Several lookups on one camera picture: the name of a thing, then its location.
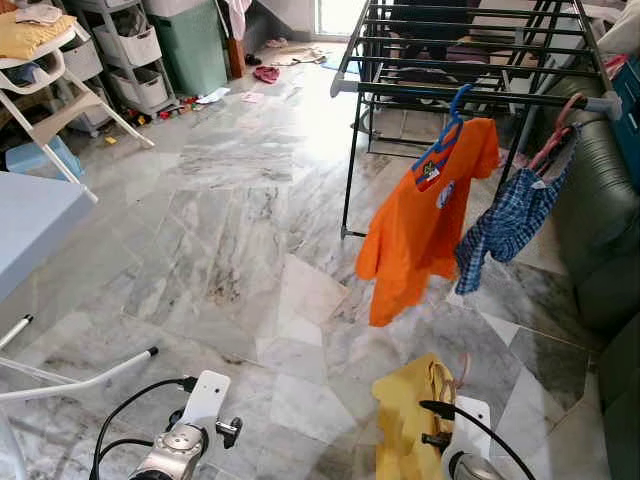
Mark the yellow garment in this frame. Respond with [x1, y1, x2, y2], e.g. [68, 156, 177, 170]
[372, 352, 461, 480]

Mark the pink plastic hanger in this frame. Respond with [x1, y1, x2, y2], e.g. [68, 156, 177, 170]
[430, 352, 472, 403]
[527, 92, 586, 176]

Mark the dark green leather sofa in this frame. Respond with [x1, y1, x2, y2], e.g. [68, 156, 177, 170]
[598, 315, 640, 480]

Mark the orange shirt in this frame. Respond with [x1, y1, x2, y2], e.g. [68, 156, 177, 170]
[355, 117, 501, 328]

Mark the blue plaid shirt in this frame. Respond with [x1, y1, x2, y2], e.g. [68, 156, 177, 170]
[455, 125, 581, 296]

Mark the dark green leather armchair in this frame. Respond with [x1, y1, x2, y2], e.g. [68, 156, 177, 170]
[553, 115, 640, 336]

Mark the blue plastic box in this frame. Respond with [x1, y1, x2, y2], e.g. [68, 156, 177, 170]
[5, 135, 86, 181]

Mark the black metal drying rack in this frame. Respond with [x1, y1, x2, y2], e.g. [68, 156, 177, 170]
[330, 0, 626, 239]

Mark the white high chair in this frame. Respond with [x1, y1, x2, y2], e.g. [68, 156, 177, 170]
[0, 0, 156, 203]

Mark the beige floor mat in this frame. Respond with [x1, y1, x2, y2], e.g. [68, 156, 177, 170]
[262, 40, 326, 66]

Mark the green laundry basket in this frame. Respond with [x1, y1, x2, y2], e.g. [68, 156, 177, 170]
[145, 0, 231, 98]

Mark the grey storage drawer cart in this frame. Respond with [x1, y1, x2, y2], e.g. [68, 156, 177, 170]
[75, 0, 181, 116]

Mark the white plastic drawer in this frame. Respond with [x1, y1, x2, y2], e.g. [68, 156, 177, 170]
[60, 35, 106, 81]

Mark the yellow cushion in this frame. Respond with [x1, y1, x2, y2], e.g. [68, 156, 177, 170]
[0, 12, 79, 61]

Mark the white pillow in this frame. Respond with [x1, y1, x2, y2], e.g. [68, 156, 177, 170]
[598, 5, 640, 56]

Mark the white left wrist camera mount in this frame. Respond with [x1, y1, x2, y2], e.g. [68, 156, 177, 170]
[180, 370, 231, 438]

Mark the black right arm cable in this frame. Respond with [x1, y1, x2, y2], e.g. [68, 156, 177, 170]
[420, 400, 537, 480]

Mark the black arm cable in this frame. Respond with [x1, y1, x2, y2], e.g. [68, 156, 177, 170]
[90, 375, 199, 480]
[420, 400, 537, 480]

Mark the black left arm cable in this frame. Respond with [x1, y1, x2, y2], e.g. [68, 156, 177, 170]
[90, 375, 199, 480]

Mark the brown wooden post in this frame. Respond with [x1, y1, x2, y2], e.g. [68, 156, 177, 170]
[225, 0, 249, 81]

